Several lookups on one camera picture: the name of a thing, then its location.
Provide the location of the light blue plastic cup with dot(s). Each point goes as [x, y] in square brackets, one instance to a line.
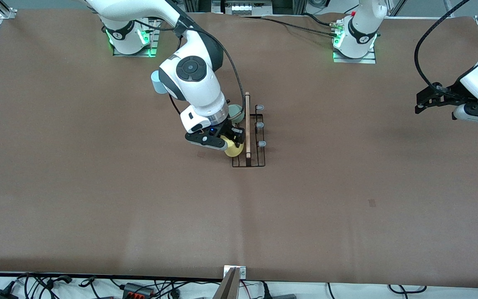
[156, 81]

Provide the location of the black box with orange connectors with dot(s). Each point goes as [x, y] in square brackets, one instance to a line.
[133, 288]

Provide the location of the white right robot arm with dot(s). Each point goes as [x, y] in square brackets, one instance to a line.
[197, 87]

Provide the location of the black power adapter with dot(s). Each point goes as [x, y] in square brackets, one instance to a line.
[0, 295]

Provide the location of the white power strip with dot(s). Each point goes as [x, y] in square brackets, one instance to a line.
[243, 8]

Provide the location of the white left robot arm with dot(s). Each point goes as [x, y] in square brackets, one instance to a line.
[361, 25]

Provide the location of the yellow plastic cup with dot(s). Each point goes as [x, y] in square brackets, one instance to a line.
[234, 150]

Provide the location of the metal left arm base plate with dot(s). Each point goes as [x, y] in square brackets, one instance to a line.
[355, 60]

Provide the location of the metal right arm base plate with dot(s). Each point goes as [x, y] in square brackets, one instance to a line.
[139, 54]

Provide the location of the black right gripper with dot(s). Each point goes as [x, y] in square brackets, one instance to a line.
[227, 129]

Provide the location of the brown table mat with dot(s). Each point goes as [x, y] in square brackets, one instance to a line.
[264, 216]

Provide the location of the aluminium profile bar with bracket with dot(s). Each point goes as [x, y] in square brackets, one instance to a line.
[228, 288]

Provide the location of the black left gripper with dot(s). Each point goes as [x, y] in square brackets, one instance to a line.
[450, 93]

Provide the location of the pale green plastic cup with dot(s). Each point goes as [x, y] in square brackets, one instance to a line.
[237, 112]

